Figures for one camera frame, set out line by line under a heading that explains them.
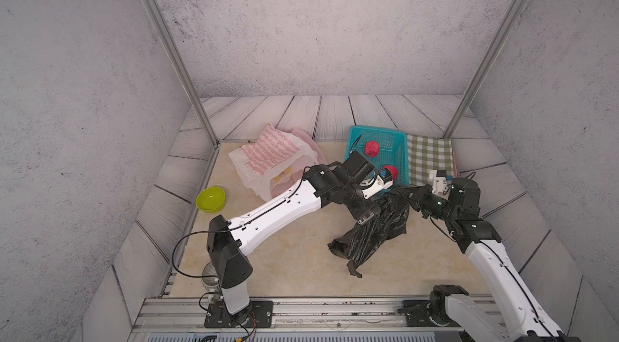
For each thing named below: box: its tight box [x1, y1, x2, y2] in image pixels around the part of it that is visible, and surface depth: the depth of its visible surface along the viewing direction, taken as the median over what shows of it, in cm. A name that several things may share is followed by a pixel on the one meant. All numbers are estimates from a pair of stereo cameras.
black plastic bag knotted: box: [327, 184, 414, 279], surface depth 74 cm
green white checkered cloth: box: [407, 133, 454, 187], surface depth 117 cm
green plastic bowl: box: [195, 186, 226, 213], surface depth 98 cm
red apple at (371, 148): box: [364, 140, 380, 159], surface depth 113 cm
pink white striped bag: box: [228, 124, 318, 202], surface depth 102 cm
